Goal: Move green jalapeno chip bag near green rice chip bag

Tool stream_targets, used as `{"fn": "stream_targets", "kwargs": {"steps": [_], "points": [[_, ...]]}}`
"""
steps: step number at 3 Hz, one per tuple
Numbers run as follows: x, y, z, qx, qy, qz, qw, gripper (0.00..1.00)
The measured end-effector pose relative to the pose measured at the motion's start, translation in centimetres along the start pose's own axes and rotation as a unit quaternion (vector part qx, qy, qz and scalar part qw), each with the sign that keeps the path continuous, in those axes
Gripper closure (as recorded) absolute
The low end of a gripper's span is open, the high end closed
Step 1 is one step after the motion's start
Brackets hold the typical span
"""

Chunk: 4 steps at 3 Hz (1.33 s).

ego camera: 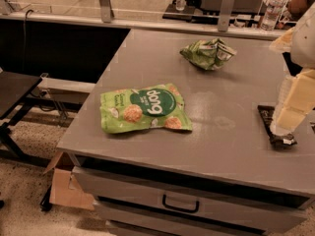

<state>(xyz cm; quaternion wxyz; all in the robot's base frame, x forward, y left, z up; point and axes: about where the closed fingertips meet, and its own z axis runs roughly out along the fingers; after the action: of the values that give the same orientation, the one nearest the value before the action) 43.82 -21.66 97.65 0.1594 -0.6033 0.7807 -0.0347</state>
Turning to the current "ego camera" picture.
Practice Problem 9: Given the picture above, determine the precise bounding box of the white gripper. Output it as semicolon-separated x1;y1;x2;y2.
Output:
269;4;315;133

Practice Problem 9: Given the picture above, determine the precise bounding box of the green jalapeno chip bag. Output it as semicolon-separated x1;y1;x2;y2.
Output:
180;38;237;71

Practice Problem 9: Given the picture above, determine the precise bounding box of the green rice chip bag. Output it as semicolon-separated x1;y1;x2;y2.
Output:
99;84;192;134

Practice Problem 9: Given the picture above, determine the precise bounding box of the clear water bottle right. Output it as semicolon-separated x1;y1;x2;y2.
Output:
260;0;286;30

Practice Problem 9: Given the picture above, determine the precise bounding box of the black snack bar wrapper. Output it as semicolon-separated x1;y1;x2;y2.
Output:
257;105;297;149

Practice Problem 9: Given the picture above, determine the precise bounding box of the black tray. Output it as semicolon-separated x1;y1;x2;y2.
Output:
162;4;195;22

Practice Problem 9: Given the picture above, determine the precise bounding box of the grey top drawer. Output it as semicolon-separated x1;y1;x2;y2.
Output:
73;166;306;233

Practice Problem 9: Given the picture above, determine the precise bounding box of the grey drawer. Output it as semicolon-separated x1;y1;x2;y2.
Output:
93;199;274;236
73;166;306;233

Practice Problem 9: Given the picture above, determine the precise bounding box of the grey lower drawer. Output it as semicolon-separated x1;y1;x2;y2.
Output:
93;199;274;236

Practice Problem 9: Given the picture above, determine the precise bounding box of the brown cardboard box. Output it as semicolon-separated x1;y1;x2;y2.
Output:
43;151;95;210

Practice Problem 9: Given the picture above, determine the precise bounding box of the black side table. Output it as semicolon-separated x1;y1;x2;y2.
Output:
0;71;49;167

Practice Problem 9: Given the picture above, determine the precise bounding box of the black drawer handle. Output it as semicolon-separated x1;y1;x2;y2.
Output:
161;195;200;213

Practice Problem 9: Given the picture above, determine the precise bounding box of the metal rail frame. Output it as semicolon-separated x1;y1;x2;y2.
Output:
1;0;283;40

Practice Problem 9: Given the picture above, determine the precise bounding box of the black cable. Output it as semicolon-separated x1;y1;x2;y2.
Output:
21;9;35;73

